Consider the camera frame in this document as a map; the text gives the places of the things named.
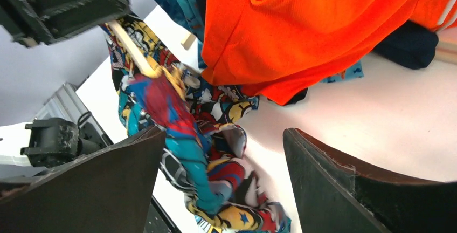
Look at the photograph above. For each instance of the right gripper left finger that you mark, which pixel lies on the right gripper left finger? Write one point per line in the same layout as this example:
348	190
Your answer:
107	191

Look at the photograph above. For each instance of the comic print shorts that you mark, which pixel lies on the comic print shorts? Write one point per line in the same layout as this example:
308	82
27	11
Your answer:
204	153

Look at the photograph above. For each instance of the light wooden hanger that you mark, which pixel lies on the light wooden hanger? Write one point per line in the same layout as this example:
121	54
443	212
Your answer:
147	67

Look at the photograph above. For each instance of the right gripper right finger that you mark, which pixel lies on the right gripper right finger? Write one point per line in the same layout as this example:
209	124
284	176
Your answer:
337	192

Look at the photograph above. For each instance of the wooden clothes rack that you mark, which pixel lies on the wooden clothes rack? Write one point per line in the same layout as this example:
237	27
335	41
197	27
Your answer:
445	51

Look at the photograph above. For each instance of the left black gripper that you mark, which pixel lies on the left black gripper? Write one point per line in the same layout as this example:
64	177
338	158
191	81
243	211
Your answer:
34	22

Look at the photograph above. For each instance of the orange shorts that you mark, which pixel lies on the orange shorts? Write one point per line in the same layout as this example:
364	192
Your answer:
303	27

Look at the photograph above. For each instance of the aluminium frame rail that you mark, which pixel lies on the aluminium frame rail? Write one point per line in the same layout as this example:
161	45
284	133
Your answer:
65	104

